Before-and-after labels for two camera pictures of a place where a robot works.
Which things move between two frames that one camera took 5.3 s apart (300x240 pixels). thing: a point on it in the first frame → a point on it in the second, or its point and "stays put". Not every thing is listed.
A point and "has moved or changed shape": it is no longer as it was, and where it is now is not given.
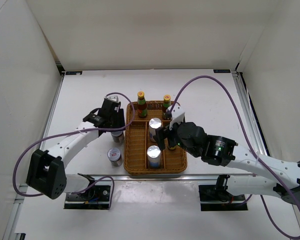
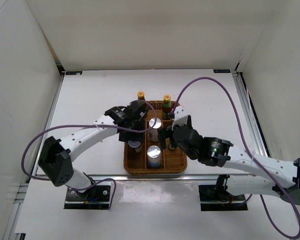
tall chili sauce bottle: (166, 103) stays put
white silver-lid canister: (154, 124) stays put
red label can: (118, 136) has moved or changed shape
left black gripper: (120, 119) → (137, 136)
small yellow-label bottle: (172, 148) stays put
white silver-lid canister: (153, 154) stays put
